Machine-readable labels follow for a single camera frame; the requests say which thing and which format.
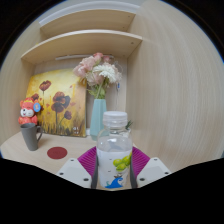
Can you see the red plush toy figure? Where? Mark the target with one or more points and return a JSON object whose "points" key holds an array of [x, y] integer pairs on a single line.
{"points": [[27, 111]]}

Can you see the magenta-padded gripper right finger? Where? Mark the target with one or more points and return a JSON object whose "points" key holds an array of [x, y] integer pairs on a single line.
{"points": [[151, 171]]}

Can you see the grey ceramic mug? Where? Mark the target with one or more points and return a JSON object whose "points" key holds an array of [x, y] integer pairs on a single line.
{"points": [[30, 136]]}

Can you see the light wooden shelf unit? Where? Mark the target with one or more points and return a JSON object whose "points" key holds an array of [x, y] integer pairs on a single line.
{"points": [[83, 41]]}

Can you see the teal faceted vase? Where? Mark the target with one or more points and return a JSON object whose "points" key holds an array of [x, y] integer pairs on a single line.
{"points": [[98, 116]]}

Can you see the yellow poppy flower painting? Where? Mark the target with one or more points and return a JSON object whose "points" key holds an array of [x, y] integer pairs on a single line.
{"points": [[66, 90]]}

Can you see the flat round red coaster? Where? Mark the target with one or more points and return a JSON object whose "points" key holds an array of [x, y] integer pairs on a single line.
{"points": [[57, 153]]}

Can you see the pink and white flower bouquet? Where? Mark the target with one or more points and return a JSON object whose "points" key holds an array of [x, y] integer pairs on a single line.
{"points": [[98, 73]]}

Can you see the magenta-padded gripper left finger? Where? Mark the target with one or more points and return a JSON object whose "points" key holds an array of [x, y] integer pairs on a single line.
{"points": [[75, 171]]}

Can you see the clear plastic water bottle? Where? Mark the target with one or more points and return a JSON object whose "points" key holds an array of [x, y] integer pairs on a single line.
{"points": [[114, 146]]}

